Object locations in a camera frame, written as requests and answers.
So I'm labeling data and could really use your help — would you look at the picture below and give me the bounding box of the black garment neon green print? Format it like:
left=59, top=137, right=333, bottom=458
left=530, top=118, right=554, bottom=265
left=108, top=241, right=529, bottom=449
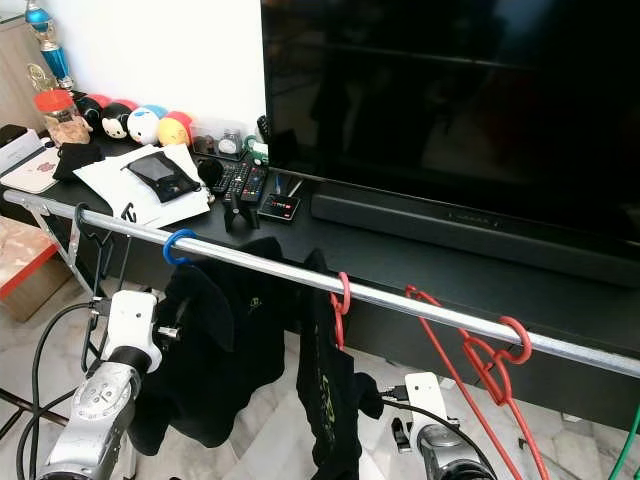
left=130, top=237, right=271, bottom=456

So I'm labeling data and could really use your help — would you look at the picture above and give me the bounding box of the blue plastic hanger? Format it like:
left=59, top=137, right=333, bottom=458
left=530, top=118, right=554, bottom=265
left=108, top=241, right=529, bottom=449
left=163, top=228, right=201, bottom=266

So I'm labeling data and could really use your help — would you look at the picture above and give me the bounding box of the red plastic hanger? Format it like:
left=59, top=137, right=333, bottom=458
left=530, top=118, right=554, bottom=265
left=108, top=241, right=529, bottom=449
left=405, top=285, right=551, bottom=480
left=330, top=270, right=353, bottom=351

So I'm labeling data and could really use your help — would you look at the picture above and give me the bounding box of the green plastic hanger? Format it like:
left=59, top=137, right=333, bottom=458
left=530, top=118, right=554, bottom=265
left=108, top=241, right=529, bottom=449
left=610, top=400, right=640, bottom=480

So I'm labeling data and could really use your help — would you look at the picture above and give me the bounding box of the black fonemax print shirt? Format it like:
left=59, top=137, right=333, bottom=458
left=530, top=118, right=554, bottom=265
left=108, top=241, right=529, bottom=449
left=295, top=250, right=386, bottom=480

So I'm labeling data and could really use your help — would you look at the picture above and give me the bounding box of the silver metal clothes rack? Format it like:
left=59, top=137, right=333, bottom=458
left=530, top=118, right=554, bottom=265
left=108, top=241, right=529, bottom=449
left=3, top=190, right=640, bottom=379

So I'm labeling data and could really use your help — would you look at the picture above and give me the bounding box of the black phone case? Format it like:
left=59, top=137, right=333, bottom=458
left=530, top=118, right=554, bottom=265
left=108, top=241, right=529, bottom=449
left=125, top=152, right=203, bottom=203

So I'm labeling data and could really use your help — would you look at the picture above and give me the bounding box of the small black media box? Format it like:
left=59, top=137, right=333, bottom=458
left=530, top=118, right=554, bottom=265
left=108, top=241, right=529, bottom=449
left=257, top=192, right=301, bottom=221

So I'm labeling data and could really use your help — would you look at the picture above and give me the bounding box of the black remote control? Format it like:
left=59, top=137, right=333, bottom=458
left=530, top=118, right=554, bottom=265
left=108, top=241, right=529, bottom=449
left=222, top=160, right=269, bottom=229

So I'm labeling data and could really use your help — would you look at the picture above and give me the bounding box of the black TV console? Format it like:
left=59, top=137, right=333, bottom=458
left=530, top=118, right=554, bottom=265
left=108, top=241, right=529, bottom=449
left=0, top=145, right=640, bottom=431

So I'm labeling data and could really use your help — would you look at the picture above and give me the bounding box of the small black pouch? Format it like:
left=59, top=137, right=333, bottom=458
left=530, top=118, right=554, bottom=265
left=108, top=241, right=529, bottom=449
left=53, top=140, right=106, bottom=183

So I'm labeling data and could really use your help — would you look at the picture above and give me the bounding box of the small grey figurine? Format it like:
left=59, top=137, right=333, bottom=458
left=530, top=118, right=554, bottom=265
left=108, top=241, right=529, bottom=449
left=218, top=132, right=244, bottom=156

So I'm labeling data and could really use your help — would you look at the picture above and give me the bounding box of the green white pen cup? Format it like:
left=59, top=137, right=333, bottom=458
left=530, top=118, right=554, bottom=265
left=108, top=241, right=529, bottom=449
left=245, top=115, right=269, bottom=163

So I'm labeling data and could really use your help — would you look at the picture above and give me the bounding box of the beige card with red print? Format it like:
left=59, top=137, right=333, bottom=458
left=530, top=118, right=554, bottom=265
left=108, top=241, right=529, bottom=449
left=10, top=150, right=66, bottom=194

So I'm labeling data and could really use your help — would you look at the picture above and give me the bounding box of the white teal plush ball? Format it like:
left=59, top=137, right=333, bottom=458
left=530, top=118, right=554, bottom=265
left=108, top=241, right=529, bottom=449
left=128, top=104, right=163, bottom=146

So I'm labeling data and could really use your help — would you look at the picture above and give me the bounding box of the black soundbar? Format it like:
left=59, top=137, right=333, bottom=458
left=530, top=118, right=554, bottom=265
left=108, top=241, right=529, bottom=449
left=310, top=190, right=640, bottom=291

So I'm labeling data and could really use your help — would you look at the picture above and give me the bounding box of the black Mickey plush ball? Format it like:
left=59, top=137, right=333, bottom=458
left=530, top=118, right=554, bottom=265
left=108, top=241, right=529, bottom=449
left=102, top=100, right=133, bottom=141

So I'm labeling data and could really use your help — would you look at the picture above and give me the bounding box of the white black flat box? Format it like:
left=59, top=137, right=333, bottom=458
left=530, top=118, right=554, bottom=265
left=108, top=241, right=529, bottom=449
left=0, top=125, right=46, bottom=179

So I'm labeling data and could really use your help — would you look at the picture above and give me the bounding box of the black plush ball red top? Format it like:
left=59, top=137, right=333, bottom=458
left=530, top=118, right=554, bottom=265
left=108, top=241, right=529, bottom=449
left=82, top=93, right=111, bottom=126

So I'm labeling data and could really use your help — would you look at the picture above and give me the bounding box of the gold blue trophy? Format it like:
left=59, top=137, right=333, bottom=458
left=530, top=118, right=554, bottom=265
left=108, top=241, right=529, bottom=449
left=25, top=0, right=76, bottom=96

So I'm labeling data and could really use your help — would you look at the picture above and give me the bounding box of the black flat television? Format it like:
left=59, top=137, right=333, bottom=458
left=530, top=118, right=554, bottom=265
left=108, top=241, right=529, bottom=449
left=260, top=0, right=640, bottom=246

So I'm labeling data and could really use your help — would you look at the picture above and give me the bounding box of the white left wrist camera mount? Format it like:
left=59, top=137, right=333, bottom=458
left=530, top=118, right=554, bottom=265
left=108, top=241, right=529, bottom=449
left=108, top=290, right=164, bottom=373

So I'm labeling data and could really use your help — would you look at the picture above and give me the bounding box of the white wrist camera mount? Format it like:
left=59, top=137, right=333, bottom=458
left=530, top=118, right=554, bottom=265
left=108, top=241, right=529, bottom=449
left=405, top=372, right=449, bottom=433
left=108, top=290, right=164, bottom=373

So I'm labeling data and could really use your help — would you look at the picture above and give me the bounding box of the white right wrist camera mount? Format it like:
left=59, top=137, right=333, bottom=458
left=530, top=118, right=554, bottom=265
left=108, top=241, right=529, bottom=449
left=405, top=372, right=449, bottom=433

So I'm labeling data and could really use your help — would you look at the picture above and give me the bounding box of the black wire hanger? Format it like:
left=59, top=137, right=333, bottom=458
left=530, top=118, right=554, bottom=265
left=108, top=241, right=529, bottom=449
left=72, top=203, right=126, bottom=371

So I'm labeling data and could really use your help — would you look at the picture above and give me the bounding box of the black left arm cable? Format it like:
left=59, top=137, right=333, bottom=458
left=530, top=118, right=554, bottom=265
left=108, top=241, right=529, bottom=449
left=15, top=300, right=106, bottom=480

